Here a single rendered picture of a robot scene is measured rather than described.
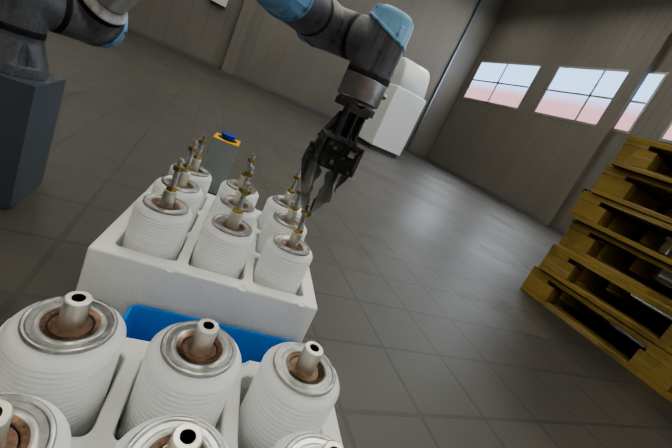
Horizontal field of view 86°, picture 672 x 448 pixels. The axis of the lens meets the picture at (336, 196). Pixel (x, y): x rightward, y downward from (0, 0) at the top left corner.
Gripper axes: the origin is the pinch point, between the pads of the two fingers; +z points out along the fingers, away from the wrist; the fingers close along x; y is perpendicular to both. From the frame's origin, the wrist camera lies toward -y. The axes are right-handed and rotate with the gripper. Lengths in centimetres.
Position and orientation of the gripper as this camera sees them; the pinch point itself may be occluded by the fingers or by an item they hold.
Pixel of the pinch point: (310, 202)
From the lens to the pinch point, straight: 68.3
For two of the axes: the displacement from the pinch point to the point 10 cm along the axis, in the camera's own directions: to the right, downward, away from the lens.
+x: 9.0, 3.5, 2.4
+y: 1.3, 3.1, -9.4
